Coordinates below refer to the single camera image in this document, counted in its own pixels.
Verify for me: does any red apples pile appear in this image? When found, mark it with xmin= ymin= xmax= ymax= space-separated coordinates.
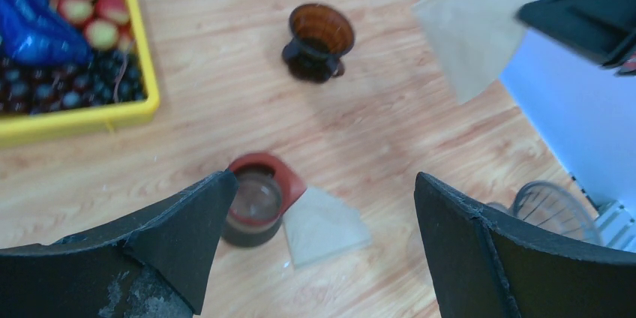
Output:
xmin=51 ymin=0 xmax=134 ymax=52

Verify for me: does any paper filter on table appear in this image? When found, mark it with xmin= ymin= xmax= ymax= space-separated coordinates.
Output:
xmin=283 ymin=186 xmax=372 ymax=269

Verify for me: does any yellow plastic bin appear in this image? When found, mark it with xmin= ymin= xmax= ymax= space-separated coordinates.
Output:
xmin=1 ymin=0 xmax=161 ymax=148

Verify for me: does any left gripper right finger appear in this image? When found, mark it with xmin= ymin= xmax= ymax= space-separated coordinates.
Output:
xmin=414 ymin=172 xmax=635 ymax=317

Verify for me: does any clear glass dripper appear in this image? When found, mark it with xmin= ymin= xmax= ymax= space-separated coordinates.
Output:
xmin=488 ymin=181 xmax=604 ymax=246

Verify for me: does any dark grape bunch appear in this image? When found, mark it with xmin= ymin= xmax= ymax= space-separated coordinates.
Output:
xmin=1 ymin=50 xmax=147 ymax=116

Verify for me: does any paper coffee filter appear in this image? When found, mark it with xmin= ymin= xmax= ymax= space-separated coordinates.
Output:
xmin=412 ymin=0 xmax=533 ymax=104

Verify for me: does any blue chips bag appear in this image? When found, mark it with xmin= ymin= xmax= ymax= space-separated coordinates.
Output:
xmin=1 ymin=0 xmax=93 ymax=66

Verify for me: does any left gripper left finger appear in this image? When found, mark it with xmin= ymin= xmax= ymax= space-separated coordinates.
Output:
xmin=1 ymin=171 xmax=239 ymax=317

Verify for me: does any red rimmed glass server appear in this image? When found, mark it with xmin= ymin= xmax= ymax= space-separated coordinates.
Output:
xmin=222 ymin=151 xmax=308 ymax=248

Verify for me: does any brown amber dripper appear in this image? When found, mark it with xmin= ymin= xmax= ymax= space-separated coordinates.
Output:
xmin=281 ymin=2 xmax=356 ymax=83

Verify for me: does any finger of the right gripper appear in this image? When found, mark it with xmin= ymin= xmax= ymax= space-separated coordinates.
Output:
xmin=516 ymin=0 xmax=635 ymax=76

